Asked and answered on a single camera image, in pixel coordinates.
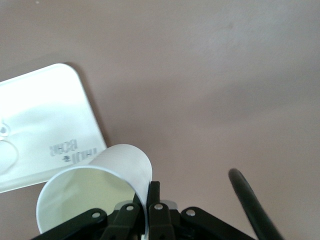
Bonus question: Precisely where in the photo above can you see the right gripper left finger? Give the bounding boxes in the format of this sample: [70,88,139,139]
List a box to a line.
[31,202,146,240]

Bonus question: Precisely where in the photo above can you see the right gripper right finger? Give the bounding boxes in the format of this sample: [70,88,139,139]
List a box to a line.
[146,181,255,240]

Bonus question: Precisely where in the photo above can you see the white plastic cup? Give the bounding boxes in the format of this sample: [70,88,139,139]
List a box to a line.
[36,143,154,236]

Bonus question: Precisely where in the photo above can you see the cream tray with bear print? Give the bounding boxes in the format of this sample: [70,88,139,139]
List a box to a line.
[0,62,109,194]

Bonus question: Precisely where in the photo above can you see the brown table cover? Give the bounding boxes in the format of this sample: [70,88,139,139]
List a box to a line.
[0,0,320,240]

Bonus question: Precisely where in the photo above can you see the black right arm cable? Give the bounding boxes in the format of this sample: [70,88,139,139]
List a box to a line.
[228,167,286,240]

